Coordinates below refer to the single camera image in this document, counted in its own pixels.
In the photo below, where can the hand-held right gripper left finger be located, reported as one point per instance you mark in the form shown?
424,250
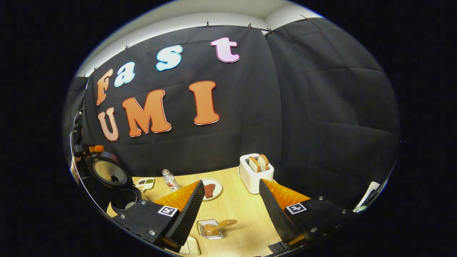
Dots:
187,217

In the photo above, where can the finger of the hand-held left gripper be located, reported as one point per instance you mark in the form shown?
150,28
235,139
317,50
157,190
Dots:
96,149

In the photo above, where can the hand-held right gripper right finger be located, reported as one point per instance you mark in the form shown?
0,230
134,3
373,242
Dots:
278,217

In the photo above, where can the black and silver rice cooker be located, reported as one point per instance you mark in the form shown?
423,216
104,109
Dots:
107,171

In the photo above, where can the clear box of rice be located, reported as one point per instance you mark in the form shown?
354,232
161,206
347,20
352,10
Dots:
192,246

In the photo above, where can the wooden spoon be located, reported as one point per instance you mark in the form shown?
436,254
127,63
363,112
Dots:
223,225

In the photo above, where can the red meat slice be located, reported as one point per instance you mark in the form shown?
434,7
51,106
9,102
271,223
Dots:
209,191

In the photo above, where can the small clear drink bottle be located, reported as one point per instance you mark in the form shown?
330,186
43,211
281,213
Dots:
171,182

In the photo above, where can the white round plate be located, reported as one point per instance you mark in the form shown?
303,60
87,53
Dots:
218,189

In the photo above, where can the white toaster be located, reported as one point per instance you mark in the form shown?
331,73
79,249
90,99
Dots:
253,182

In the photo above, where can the small white sauce dish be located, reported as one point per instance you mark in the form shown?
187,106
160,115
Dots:
145,184

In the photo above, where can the black backdrop cloth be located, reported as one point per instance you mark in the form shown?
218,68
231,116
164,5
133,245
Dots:
321,107

